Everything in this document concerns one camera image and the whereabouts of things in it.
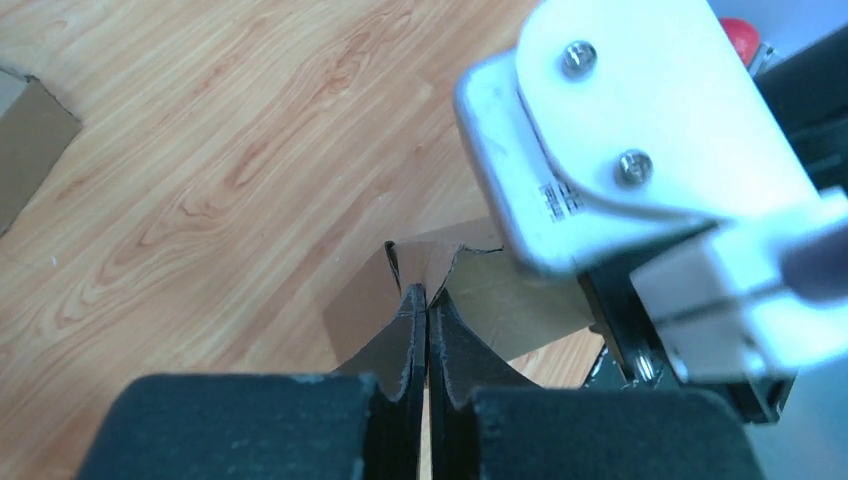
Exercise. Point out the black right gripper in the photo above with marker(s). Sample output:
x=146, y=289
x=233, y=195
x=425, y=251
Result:
x=635, y=357

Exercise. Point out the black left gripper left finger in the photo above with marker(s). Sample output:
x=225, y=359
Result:
x=361, y=421

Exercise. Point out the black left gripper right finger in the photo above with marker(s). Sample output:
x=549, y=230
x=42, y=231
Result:
x=488, y=421

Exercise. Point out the red apple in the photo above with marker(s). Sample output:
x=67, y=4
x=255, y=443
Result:
x=744, y=37

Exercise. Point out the brown cardboard box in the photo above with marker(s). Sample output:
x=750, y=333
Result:
x=36, y=129

